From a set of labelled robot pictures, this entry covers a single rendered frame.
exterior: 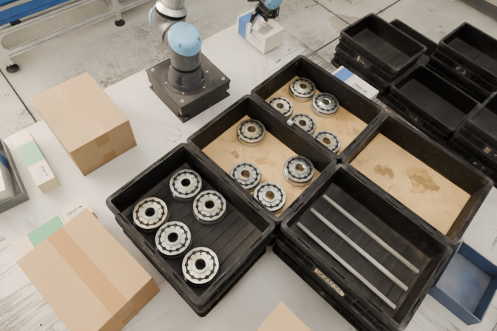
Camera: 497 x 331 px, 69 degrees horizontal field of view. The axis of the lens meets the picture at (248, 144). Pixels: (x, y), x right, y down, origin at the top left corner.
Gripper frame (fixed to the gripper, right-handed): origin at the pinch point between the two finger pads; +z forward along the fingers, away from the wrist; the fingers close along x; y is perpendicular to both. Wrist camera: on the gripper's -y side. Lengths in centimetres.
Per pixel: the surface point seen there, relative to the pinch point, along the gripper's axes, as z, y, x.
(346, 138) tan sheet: -5, 70, -21
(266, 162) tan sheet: -5, 59, -52
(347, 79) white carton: -1.2, 49.1, 6.5
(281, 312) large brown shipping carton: -12, 97, -82
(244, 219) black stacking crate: -5, 70, -71
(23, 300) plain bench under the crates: 8, 44, -134
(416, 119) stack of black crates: 38, 74, 53
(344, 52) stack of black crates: 30, 20, 52
